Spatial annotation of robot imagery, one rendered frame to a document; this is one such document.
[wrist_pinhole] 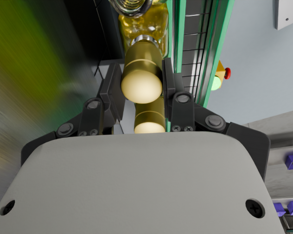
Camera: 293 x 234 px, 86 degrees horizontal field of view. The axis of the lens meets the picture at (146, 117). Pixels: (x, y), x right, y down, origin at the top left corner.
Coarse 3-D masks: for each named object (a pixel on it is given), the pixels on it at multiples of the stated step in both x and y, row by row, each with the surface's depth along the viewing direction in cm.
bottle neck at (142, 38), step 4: (140, 36) 16; (144, 36) 15; (148, 36) 16; (136, 40) 15; (140, 40) 15; (144, 40) 15; (148, 40) 15; (152, 40) 15; (132, 44) 16; (156, 44) 16
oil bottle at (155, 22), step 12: (156, 12) 16; (168, 12) 17; (120, 24) 16; (132, 24) 16; (144, 24) 15; (156, 24) 16; (168, 24) 16; (132, 36) 16; (156, 36) 16; (168, 36) 17; (168, 48) 18
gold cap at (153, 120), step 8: (160, 96) 18; (136, 104) 19; (144, 104) 17; (152, 104) 17; (160, 104) 18; (136, 112) 17; (144, 112) 16; (152, 112) 16; (160, 112) 17; (136, 120) 16; (144, 120) 16; (152, 120) 16; (160, 120) 16; (136, 128) 16; (144, 128) 16; (152, 128) 16; (160, 128) 16
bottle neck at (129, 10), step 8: (112, 0) 10; (120, 0) 10; (128, 0) 11; (136, 0) 11; (144, 0) 10; (152, 0) 10; (120, 8) 10; (128, 8) 10; (136, 8) 10; (144, 8) 10; (128, 16) 10; (136, 16) 10
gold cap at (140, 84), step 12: (132, 48) 14; (144, 48) 13; (156, 48) 14; (132, 60) 12; (144, 60) 12; (156, 60) 13; (132, 72) 11; (144, 72) 11; (156, 72) 12; (132, 84) 12; (144, 84) 12; (156, 84) 12; (132, 96) 13; (144, 96) 13; (156, 96) 13
